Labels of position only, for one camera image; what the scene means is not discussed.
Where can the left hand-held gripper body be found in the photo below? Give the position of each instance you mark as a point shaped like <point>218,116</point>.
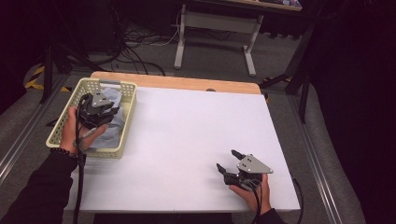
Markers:
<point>99,101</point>

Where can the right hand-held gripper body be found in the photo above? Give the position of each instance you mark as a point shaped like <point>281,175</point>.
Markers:
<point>253,166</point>

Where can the light blue garment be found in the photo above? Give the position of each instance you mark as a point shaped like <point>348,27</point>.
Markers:
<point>113,130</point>

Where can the yellow perforated plastic basket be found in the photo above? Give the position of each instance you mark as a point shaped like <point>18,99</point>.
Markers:
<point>71,105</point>

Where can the person's right hand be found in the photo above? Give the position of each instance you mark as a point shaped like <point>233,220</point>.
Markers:
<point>260,199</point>

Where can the person's left hand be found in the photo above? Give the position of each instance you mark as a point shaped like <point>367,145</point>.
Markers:
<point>70,137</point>

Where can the white table cover sheet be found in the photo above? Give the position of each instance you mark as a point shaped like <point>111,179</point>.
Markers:
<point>186,140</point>

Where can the black tripod stand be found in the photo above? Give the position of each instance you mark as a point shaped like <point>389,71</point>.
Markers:
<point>48,74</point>

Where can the black metal stand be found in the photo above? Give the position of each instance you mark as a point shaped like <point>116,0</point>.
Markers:
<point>303,102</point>

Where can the desk with white legs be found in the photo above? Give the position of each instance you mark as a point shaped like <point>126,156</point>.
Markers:
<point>218,23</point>

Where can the blue pink patterned object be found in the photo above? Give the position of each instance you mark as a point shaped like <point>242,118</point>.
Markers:
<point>292,3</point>

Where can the aluminium floor rail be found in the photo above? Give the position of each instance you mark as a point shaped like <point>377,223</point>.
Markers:
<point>314,161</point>
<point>25,140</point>

